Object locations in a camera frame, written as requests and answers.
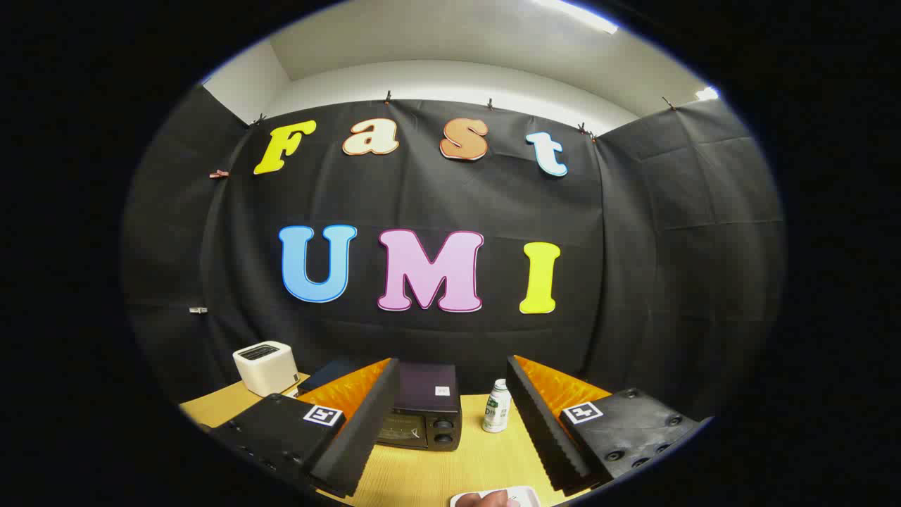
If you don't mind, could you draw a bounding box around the white bottle green label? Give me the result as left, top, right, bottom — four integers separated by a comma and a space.
483, 379, 512, 434

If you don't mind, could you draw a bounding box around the long ceiling light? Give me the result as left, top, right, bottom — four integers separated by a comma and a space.
535, 0, 619, 35

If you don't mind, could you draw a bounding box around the white square plate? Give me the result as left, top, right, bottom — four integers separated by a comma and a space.
450, 486, 541, 507

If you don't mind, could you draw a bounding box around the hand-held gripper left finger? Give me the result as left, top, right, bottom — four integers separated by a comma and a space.
211, 358, 401, 498

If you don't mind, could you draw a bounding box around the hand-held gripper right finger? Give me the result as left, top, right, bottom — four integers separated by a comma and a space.
506, 355, 705, 494

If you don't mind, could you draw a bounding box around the white slot toaster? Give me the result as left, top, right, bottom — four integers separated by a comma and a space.
232, 341, 300, 397

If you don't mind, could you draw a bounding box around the black toaster oven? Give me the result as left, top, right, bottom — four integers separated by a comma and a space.
297, 358, 463, 452

